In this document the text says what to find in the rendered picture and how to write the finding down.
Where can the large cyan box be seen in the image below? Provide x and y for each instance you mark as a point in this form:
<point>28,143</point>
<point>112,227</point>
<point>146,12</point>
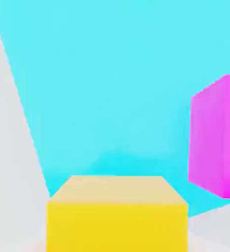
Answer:
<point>106,88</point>

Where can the small yellow cube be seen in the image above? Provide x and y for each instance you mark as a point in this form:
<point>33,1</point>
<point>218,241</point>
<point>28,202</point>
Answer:
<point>116,226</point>

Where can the small magenta cube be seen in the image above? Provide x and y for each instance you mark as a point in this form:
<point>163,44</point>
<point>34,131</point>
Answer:
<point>215,137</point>

